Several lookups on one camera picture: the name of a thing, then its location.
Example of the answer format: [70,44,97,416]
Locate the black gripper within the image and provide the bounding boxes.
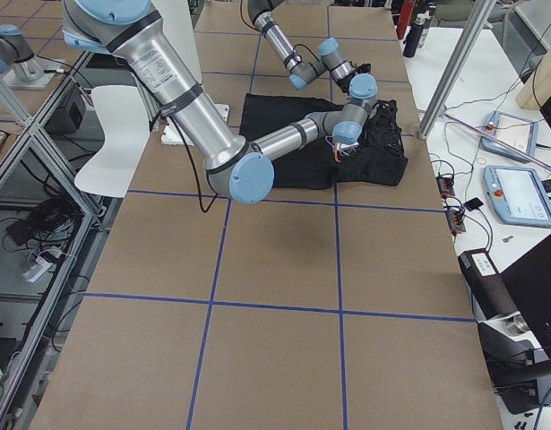
[335,61,372,92]
[366,100,400,148]

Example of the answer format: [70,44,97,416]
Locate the black graphic t-shirt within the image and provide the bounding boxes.
[240,93,408,190]

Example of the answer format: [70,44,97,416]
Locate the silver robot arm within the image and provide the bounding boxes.
[63,1,408,203]
[247,0,371,93]

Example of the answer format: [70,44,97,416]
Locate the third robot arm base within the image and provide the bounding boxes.
[0,24,53,90]

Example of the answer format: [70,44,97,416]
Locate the black bottle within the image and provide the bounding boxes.
[402,13,427,58]

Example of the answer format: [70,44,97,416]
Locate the red bottle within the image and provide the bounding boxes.
[396,0,416,40]

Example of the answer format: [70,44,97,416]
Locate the far teach pendant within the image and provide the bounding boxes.
[480,110,538,163]

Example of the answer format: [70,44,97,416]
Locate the teach pendant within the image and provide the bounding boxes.
[482,166,551,228]
[480,110,538,163]

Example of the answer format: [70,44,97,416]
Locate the near teach pendant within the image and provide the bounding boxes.
[482,166,551,228]

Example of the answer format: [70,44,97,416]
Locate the black box with label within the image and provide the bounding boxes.
[458,248,517,319]

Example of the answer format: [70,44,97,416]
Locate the black monitor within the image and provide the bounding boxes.
[502,234,551,357]

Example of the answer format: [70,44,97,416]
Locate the white plastic chair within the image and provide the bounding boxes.
[74,85,150,198]

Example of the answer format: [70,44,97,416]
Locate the white power strip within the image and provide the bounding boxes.
[22,250,56,283]

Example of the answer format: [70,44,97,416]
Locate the aluminium frame post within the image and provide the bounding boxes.
[418,0,495,140]

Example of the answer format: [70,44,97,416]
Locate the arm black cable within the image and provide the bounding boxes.
[158,111,222,214]
[238,0,321,68]

